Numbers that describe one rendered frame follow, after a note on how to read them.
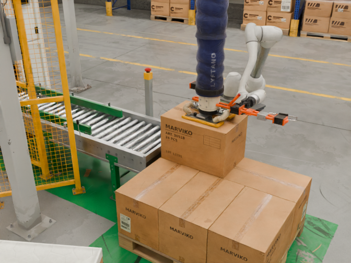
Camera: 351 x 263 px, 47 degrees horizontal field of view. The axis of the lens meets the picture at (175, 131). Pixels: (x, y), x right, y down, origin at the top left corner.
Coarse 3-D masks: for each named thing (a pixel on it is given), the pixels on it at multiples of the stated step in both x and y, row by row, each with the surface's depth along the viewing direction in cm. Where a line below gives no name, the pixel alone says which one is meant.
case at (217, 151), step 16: (176, 112) 336; (192, 112) 336; (176, 128) 326; (192, 128) 317; (208, 128) 308; (224, 128) 308; (240, 128) 323; (176, 144) 332; (192, 144) 323; (208, 144) 314; (224, 144) 305; (240, 144) 332; (176, 160) 339; (192, 160) 329; (208, 160) 320; (224, 160) 311; (240, 160) 342; (224, 176) 319
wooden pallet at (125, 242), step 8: (120, 240) 324; (128, 240) 318; (128, 248) 323; (136, 248) 323; (144, 248) 323; (152, 248) 306; (288, 248) 309; (144, 256) 315; (152, 256) 315; (160, 256) 315; (168, 256) 298
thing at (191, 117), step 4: (184, 116) 324; (188, 116) 323; (192, 116) 322; (196, 116) 322; (192, 120) 320; (196, 120) 318; (200, 120) 317; (204, 120) 315; (208, 120) 315; (212, 120) 315; (208, 124) 312; (212, 124) 310; (216, 124) 309; (220, 124) 310
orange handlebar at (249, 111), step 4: (196, 96) 330; (196, 100) 325; (216, 104) 315; (220, 104) 313; (228, 108) 309; (244, 108) 306; (244, 112) 302; (248, 112) 300; (252, 112) 299; (256, 112) 300; (268, 116) 292; (272, 116) 294; (272, 120) 291; (288, 120) 287
